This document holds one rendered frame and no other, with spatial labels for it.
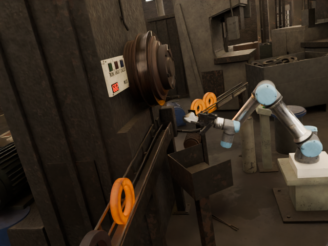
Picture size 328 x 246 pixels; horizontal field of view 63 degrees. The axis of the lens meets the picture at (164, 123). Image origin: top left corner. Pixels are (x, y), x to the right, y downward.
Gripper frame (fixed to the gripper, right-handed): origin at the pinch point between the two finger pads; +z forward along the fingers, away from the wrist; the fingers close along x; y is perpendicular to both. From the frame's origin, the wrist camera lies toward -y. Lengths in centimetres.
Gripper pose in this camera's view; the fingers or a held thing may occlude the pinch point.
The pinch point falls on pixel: (185, 119)
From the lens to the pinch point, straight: 181.6
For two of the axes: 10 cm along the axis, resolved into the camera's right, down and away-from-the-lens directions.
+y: 1.4, -9.3, -3.5
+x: -2.0, 3.2, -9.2
